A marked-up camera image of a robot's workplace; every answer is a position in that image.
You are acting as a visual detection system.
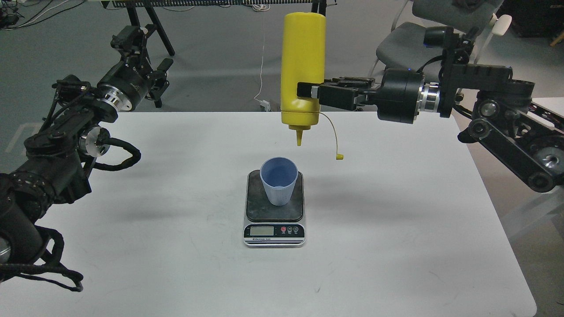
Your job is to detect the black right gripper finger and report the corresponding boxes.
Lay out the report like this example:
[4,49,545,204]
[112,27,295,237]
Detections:
[297,82,366,111]
[324,77,375,89]

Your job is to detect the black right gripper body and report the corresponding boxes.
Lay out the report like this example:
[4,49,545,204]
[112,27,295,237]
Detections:
[358,68,441,124]

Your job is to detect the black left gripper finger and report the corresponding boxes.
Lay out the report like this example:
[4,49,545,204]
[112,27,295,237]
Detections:
[110,25,152,71]
[148,58,174,101]

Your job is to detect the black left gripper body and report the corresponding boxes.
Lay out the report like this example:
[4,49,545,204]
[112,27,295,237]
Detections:
[97,61,154,111]

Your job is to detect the yellow squeeze bottle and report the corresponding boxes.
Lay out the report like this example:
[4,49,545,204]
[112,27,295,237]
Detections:
[280,12,326,146]

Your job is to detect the blue plastic cup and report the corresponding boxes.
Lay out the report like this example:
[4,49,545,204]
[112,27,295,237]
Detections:
[259,157,299,206]

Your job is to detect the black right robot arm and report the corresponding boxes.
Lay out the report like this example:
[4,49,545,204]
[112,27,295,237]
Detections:
[296,26,564,193]

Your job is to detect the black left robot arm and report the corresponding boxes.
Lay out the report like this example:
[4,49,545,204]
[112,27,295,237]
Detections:
[0,24,173,292]

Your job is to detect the digital kitchen scale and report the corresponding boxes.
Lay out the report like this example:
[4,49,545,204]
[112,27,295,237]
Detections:
[242,170,306,247]

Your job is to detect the black trestle table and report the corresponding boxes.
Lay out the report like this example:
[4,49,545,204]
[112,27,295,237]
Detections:
[100,0,338,103]

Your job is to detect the grey office chair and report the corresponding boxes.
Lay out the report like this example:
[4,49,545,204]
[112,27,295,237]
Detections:
[368,0,513,77]

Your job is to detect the white power adapter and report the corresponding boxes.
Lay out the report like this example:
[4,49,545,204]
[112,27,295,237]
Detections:
[259,99,281,112]

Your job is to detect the white side table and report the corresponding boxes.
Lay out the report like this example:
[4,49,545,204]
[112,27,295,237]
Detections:
[532,97,564,117]

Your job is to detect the white hanging cable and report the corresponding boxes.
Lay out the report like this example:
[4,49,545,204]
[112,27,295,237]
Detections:
[254,4,271,103]

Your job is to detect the cables on floor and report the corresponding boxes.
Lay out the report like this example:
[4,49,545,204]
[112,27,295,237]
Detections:
[0,0,84,31]

